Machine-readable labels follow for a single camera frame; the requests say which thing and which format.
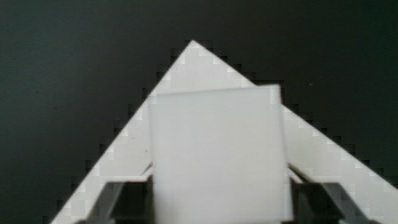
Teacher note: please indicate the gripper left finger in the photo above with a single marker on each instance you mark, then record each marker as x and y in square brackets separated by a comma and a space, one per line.
[123, 206]

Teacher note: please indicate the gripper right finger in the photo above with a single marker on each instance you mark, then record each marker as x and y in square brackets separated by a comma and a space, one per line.
[324, 205]

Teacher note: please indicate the white stool leg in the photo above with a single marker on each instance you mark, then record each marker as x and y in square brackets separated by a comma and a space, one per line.
[221, 183]

